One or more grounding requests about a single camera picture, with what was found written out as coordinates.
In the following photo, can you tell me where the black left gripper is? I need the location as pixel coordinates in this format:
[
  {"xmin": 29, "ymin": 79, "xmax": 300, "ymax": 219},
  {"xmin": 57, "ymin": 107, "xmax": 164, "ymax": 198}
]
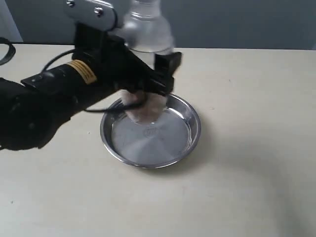
[{"xmin": 74, "ymin": 23, "xmax": 182, "ymax": 96}]

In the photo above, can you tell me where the clear plastic shaker bottle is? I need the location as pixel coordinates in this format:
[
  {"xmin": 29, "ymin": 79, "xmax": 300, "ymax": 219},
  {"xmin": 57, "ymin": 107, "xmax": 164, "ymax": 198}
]
[{"xmin": 120, "ymin": 0, "xmax": 174, "ymax": 124}]

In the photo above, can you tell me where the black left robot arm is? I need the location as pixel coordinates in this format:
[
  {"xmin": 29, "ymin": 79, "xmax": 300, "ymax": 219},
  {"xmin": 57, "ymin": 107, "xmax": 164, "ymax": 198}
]
[{"xmin": 0, "ymin": 23, "xmax": 182, "ymax": 151}]

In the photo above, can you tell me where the round stainless steel plate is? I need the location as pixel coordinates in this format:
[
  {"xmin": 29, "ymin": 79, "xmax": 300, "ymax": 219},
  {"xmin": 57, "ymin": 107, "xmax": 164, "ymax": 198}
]
[{"xmin": 100, "ymin": 94, "xmax": 201, "ymax": 169}]

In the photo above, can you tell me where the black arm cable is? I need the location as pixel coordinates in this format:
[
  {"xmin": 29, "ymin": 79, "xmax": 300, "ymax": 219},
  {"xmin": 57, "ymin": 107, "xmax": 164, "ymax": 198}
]
[{"xmin": 0, "ymin": 37, "xmax": 150, "ymax": 115}]

